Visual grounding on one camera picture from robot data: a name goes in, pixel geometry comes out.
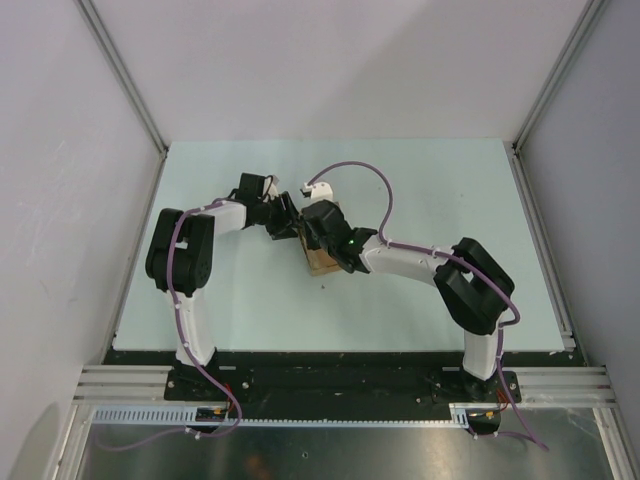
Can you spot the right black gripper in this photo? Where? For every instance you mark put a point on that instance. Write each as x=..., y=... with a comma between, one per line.
x=310, y=242

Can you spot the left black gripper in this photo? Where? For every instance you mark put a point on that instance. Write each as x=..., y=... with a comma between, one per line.
x=288, y=219

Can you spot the brown cardboard express box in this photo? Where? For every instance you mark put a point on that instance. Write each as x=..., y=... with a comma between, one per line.
x=324, y=262

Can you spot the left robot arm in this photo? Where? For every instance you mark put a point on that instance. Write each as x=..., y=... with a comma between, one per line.
x=181, y=253

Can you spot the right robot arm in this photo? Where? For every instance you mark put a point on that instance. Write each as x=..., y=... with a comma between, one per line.
x=474, y=288

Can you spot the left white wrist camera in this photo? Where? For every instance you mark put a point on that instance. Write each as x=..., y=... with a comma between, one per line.
x=270, y=190

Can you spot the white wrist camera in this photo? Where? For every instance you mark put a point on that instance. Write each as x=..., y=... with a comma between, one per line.
x=317, y=192
x=270, y=190

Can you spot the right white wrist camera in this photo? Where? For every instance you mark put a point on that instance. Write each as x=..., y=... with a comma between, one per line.
x=317, y=192

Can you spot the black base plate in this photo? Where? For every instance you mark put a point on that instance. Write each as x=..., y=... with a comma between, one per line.
x=325, y=386

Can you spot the aluminium front rail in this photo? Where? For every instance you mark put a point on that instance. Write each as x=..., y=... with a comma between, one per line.
x=540, y=387

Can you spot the left aluminium frame post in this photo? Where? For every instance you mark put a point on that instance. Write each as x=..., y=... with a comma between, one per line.
x=116, y=62

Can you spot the aluminium frame post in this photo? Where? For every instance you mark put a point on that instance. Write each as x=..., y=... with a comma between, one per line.
x=575, y=43
x=116, y=62

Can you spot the right aluminium frame post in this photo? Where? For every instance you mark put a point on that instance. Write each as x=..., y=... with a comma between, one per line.
x=575, y=43

